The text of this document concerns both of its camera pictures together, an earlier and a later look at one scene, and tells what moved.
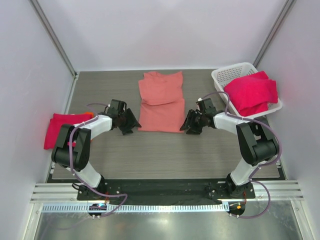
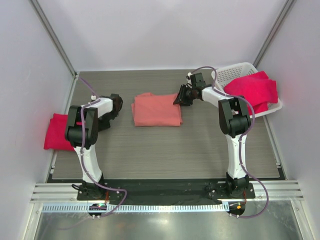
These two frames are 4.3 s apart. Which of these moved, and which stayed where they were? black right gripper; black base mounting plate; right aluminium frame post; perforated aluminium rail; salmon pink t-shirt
Moved: salmon pink t-shirt; black right gripper
Stayed: black base mounting plate; perforated aluminium rail; right aluminium frame post
